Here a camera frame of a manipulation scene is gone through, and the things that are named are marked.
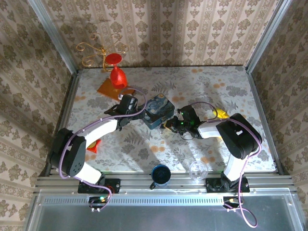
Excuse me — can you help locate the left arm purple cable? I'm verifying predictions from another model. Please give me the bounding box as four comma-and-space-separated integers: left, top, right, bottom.
57, 87, 148, 204

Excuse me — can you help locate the aluminium table rail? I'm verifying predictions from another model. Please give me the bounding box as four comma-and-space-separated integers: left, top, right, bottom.
35, 172, 295, 193

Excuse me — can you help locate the yellow plastic item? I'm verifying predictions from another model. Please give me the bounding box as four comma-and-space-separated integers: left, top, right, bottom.
215, 108, 229, 120

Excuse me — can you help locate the small circuit board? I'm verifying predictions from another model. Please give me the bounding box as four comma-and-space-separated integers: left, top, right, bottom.
88, 196, 109, 213
222, 196, 244, 212

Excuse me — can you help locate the aluminium side rail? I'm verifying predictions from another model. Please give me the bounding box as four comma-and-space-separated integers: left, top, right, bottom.
40, 69, 80, 176

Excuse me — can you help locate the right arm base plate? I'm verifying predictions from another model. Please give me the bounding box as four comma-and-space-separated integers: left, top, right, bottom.
205, 177, 250, 193

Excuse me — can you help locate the red candy wrapper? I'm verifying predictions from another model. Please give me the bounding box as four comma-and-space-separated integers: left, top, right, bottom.
86, 139, 102, 154

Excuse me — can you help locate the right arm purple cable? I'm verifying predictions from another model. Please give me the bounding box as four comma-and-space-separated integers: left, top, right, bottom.
190, 102, 263, 229

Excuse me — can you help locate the perforated metal strip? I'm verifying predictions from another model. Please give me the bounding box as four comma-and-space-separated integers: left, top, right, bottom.
38, 193, 298, 205

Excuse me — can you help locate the dark blue mug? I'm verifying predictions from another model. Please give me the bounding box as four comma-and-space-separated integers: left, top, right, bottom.
149, 165, 172, 190

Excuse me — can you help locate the red wine glass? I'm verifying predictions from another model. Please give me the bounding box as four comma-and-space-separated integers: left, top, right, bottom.
104, 53, 128, 89

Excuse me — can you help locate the floral tablecloth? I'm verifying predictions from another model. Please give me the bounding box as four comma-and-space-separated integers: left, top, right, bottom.
56, 66, 276, 173

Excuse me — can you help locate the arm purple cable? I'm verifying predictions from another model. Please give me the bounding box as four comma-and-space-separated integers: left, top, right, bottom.
57, 87, 148, 204
190, 102, 263, 229

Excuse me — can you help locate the starry night tin box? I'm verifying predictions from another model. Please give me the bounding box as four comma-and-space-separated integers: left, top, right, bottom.
141, 93, 176, 130

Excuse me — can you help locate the gold wire glass stand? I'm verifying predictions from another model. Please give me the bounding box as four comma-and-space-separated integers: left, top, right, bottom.
76, 32, 130, 73

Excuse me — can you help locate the thin black wire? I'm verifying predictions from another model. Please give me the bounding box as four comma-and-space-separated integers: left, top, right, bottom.
179, 131, 194, 141

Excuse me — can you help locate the orange wooden board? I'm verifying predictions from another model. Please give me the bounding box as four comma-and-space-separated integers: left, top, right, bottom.
97, 78, 135, 100

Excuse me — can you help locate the clear glass cup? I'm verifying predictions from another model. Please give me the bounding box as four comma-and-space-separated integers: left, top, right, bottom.
189, 160, 209, 180

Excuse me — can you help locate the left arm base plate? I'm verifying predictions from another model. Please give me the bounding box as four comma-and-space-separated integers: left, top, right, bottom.
77, 178, 121, 194

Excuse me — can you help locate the aluminium corner post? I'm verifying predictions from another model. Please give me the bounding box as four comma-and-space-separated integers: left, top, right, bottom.
245, 0, 293, 73
27, 0, 79, 75

